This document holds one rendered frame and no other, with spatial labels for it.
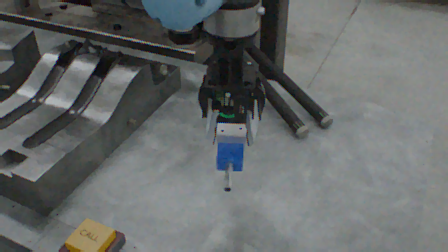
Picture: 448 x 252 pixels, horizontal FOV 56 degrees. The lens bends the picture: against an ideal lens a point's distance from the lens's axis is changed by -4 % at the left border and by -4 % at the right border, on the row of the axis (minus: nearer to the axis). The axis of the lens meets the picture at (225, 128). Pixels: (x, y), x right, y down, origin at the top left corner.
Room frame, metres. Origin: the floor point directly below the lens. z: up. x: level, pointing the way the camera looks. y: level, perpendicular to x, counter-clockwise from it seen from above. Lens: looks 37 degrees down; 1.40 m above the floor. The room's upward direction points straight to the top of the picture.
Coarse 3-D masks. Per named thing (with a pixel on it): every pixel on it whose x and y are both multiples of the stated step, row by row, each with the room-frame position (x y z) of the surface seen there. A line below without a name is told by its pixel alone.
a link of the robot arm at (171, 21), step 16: (128, 0) 0.46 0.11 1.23; (144, 0) 0.43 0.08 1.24; (160, 0) 0.42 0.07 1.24; (176, 0) 0.41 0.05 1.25; (192, 0) 0.41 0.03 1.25; (208, 0) 0.42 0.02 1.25; (224, 0) 0.46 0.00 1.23; (160, 16) 0.42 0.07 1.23; (176, 16) 0.41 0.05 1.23; (192, 16) 0.41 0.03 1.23; (208, 16) 0.44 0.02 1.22
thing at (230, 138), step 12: (216, 132) 0.58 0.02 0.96; (228, 132) 0.58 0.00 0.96; (240, 132) 0.58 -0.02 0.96; (216, 144) 0.57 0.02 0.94; (228, 144) 0.56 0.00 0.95; (240, 144) 0.56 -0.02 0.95; (216, 156) 0.53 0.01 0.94; (228, 156) 0.53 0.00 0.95; (240, 156) 0.53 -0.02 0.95; (216, 168) 0.53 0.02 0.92; (228, 168) 0.51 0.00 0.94; (240, 168) 0.53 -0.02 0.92; (228, 180) 0.49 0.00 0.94
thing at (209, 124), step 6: (210, 102) 0.57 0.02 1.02; (210, 108) 0.56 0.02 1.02; (210, 114) 0.55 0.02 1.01; (216, 114) 0.57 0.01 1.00; (204, 120) 0.57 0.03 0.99; (210, 120) 0.55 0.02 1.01; (216, 120) 0.57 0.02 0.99; (204, 126) 0.57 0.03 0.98; (210, 126) 0.56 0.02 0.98; (210, 132) 0.57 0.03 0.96; (210, 138) 0.57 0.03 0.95
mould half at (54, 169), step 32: (128, 64) 0.86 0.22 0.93; (160, 64) 0.99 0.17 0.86; (32, 96) 0.81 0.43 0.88; (64, 96) 0.79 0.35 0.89; (96, 96) 0.78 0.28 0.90; (128, 96) 0.78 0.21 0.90; (160, 96) 0.89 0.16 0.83; (32, 128) 0.68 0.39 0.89; (64, 128) 0.69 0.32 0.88; (96, 128) 0.69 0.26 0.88; (128, 128) 0.77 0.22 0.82; (32, 160) 0.58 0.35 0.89; (64, 160) 0.60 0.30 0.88; (96, 160) 0.67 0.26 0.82; (0, 192) 0.58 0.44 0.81; (32, 192) 0.53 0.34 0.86; (64, 192) 0.58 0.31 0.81
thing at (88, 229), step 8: (88, 224) 0.48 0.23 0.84; (96, 224) 0.48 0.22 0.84; (80, 232) 0.46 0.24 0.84; (88, 232) 0.46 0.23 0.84; (96, 232) 0.46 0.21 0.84; (104, 232) 0.46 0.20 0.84; (112, 232) 0.47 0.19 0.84; (72, 240) 0.45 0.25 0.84; (80, 240) 0.45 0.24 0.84; (88, 240) 0.45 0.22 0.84; (96, 240) 0.45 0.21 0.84; (104, 240) 0.45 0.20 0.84; (112, 240) 0.46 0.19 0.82; (72, 248) 0.44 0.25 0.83; (80, 248) 0.43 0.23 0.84; (88, 248) 0.43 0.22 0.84; (96, 248) 0.43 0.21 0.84; (104, 248) 0.44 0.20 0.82
